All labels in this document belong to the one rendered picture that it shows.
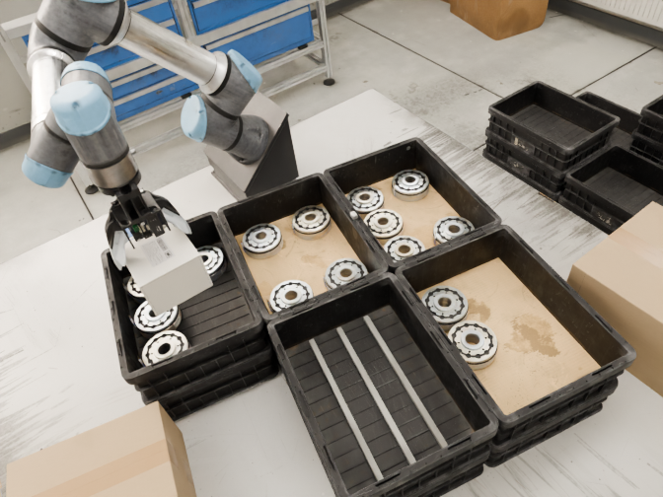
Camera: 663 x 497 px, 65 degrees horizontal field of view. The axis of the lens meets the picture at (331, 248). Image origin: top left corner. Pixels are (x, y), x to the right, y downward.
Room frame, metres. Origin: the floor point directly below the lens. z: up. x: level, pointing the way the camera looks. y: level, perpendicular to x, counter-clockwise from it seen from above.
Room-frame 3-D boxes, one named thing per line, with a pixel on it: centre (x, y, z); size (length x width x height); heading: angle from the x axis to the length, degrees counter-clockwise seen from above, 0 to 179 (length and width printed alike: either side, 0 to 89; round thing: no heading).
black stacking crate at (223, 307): (0.78, 0.37, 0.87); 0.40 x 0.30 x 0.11; 17
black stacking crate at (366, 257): (0.87, 0.08, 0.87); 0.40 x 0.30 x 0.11; 17
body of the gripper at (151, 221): (0.70, 0.33, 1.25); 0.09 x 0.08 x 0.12; 28
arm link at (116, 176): (0.70, 0.33, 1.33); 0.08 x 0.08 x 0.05
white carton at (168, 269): (0.72, 0.34, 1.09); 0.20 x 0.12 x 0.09; 28
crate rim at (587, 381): (0.58, -0.33, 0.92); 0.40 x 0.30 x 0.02; 17
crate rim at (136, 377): (0.78, 0.37, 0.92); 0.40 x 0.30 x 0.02; 17
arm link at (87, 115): (0.71, 0.33, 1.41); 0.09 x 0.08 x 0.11; 14
